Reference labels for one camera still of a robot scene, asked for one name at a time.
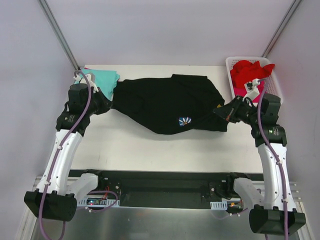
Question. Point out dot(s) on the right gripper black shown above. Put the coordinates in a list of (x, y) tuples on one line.
[(235, 110)]

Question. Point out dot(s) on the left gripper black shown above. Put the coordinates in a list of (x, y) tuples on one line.
[(104, 102)]

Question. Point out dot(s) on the black t-shirt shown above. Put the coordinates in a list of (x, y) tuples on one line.
[(171, 105)]

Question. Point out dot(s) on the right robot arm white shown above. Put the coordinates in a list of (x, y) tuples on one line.
[(273, 212)]

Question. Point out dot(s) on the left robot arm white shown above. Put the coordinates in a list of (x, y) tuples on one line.
[(53, 198)]

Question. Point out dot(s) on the folded teal t-shirt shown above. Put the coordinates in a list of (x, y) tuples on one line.
[(103, 81)]

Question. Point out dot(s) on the magenta t-shirt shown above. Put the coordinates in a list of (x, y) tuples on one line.
[(242, 91)]

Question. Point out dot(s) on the red t-shirt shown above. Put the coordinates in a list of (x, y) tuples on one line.
[(245, 71)]

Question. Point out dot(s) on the white plastic basket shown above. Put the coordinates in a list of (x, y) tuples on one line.
[(272, 85)]

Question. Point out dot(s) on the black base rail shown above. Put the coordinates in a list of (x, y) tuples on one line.
[(160, 189)]

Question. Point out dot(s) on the left aluminium frame post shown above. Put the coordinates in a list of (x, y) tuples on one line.
[(44, 5)]

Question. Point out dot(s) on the aluminium frame post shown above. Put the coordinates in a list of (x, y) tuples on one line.
[(44, 5), (289, 14)]

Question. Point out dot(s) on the right aluminium frame post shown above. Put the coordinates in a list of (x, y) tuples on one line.
[(289, 14)]

